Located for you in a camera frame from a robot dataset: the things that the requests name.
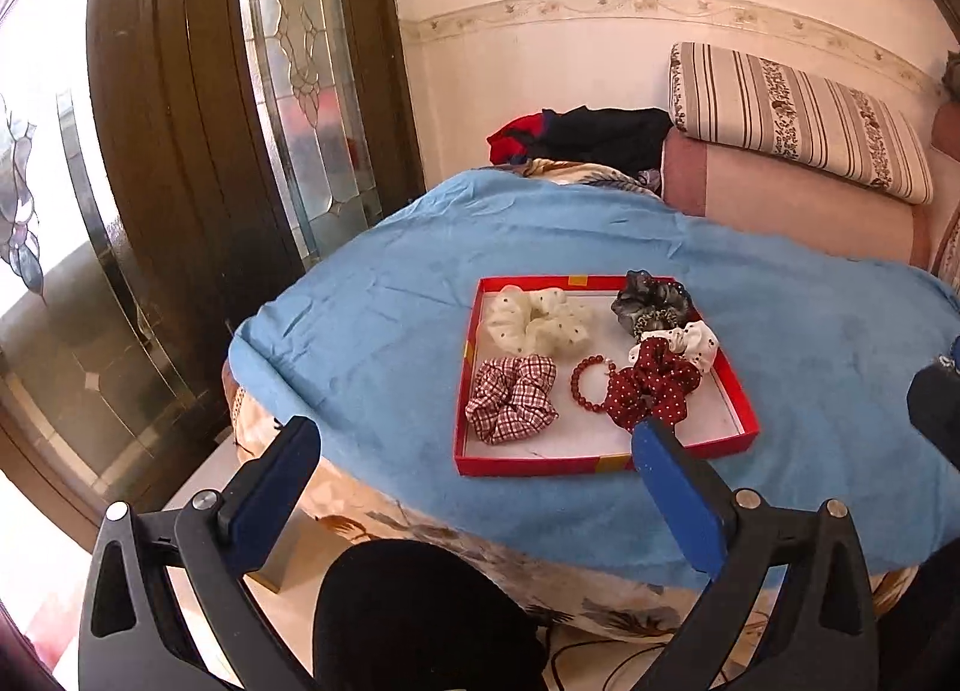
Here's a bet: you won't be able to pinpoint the leopard print scrunchie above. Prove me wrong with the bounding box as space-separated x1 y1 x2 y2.
626 307 690 342

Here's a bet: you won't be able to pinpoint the cream dotted organza scrunchie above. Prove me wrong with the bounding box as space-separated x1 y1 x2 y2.
482 285 592 358

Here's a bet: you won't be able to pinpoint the white patterned scrunchie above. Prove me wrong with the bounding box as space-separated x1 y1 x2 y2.
628 320 719 376

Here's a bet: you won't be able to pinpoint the black round stool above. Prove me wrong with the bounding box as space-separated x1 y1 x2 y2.
313 540 548 689

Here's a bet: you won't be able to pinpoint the red dotted scrunchie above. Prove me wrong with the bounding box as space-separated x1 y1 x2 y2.
604 337 703 431

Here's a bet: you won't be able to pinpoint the striped floral pillow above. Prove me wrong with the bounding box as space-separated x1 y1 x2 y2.
669 42 934 205

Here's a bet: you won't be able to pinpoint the blue blanket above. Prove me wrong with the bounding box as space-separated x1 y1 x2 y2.
226 167 960 591

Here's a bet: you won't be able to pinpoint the red shallow tray box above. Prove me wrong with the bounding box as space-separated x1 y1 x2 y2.
452 275 760 476

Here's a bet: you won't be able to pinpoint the red checkered scrunchie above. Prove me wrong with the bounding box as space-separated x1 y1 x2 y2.
464 354 558 445

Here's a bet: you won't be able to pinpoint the black and red clothes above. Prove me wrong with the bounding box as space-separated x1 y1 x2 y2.
487 106 674 179

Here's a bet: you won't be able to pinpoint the brown wooden glass door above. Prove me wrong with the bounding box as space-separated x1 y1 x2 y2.
2 0 423 546

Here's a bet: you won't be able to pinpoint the black cable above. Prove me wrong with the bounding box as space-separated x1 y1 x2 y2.
547 621 767 691

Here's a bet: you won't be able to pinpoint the red bead bracelet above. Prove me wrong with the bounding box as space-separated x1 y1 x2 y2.
569 352 619 415

